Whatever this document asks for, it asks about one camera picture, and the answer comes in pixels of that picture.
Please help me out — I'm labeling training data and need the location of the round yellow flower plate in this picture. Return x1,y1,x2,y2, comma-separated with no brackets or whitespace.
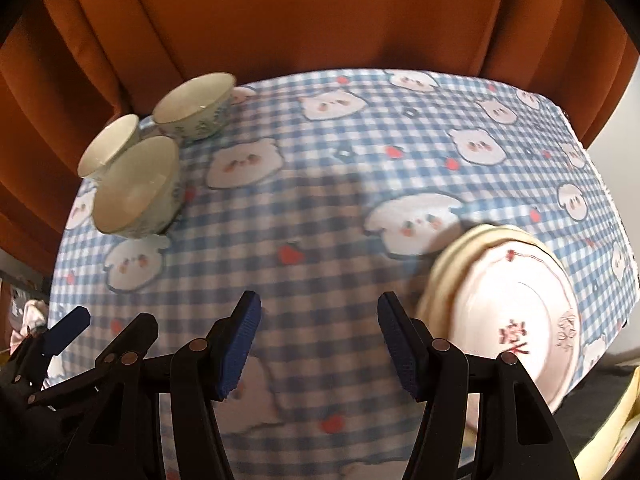
432,227,561,321

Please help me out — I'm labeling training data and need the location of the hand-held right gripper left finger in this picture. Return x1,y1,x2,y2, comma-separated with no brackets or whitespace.
65,291,262,480

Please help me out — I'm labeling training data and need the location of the pile of pink white clothes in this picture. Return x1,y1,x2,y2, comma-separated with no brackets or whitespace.
10,300,51,356

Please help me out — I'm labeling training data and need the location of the small pink rimmed plate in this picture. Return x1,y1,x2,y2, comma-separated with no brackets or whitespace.
447,241,582,413

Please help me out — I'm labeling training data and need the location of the pale yellow cloth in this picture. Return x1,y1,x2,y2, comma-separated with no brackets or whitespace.
575,360,640,480

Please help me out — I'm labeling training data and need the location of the orange curtain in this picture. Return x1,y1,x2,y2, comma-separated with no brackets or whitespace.
0,0,640,281

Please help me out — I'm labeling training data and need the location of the blue checked bear tablecloth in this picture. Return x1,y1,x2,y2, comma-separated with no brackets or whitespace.
47,67,640,480

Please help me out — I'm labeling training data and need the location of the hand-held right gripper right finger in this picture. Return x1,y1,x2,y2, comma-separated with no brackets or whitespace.
377,291,576,480

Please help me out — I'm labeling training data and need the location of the white bowl with blue leaves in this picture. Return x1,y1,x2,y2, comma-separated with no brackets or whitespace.
92,135,183,240
152,73,237,142
77,114,142,183

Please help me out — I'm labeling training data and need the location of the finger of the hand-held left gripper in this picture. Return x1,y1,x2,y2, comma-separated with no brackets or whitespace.
27,306,92,362
27,312,160,406

